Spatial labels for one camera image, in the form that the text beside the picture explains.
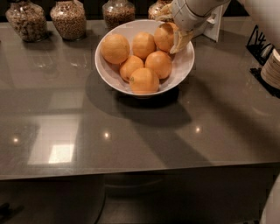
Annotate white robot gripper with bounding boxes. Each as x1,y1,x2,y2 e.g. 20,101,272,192
155,0,214,54

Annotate orange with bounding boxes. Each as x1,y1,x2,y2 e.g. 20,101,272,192
119,55,144,82
145,51,172,80
129,67,159,95
154,22,178,52
132,31,157,60
101,34,130,64

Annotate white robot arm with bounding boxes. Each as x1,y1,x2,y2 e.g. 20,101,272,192
156,0,280,53

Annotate white ceramic bowl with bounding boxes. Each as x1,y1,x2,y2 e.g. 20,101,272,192
94,19,195,98

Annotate orange at bowl front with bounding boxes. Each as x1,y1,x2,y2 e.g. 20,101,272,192
129,67,159,95

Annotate glass jar mixed grains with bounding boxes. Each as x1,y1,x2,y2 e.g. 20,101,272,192
148,0,172,19

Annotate glass jar dark grains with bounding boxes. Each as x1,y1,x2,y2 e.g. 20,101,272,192
102,0,136,30

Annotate stack of white coasters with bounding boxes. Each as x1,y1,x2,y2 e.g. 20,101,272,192
261,50,280,89

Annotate glass jar far left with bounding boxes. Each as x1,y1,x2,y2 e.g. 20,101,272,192
5,0,48,42

